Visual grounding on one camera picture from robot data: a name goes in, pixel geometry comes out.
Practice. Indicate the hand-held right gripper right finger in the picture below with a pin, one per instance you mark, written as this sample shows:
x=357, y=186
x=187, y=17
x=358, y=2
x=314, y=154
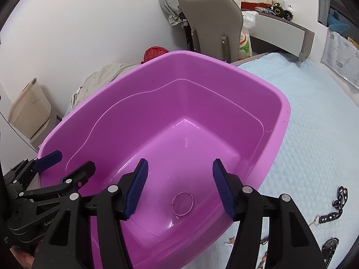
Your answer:
x=224, y=190

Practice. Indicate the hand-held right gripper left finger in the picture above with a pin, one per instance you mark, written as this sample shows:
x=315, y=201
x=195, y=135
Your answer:
x=137, y=190

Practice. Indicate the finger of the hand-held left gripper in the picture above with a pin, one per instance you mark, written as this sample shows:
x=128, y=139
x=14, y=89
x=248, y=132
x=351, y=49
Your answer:
x=81, y=172
x=49, y=160

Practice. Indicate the thin silver bangle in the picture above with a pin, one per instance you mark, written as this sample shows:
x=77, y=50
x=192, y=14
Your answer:
x=182, y=192

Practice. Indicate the purple plastic basin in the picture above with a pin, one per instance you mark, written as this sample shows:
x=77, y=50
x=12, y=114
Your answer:
x=179, y=103

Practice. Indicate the beige laundry basket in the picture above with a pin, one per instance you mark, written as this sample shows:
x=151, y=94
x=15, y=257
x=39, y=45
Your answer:
x=28, y=109

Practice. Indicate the grey crumpled cloth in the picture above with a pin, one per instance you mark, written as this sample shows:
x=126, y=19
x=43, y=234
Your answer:
x=103, y=75

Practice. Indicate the light blue blanket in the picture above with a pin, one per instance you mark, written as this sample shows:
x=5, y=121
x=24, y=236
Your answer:
x=308, y=117

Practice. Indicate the black wristwatch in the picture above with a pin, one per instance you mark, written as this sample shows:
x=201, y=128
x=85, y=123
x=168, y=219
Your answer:
x=331, y=245

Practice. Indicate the red plastic basket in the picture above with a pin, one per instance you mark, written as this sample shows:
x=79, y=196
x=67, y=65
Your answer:
x=154, y=53

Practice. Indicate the white plastic bag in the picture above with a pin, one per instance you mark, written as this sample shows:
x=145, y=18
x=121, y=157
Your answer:
x=245, y=42

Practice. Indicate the grey chair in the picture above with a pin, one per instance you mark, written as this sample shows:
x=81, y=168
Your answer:
x=213, y=14

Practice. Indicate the blue patterned blanket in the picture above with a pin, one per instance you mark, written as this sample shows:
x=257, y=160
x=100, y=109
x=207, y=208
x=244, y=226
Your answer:
x=339, y=53

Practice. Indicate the red box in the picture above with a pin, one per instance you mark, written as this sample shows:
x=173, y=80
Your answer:
x=251, y=5

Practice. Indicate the black toy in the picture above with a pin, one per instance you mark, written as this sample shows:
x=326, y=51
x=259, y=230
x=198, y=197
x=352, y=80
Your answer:
x=282, y=11

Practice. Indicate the blue plush toy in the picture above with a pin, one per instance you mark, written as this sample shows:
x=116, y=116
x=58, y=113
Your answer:
x=338, y=21

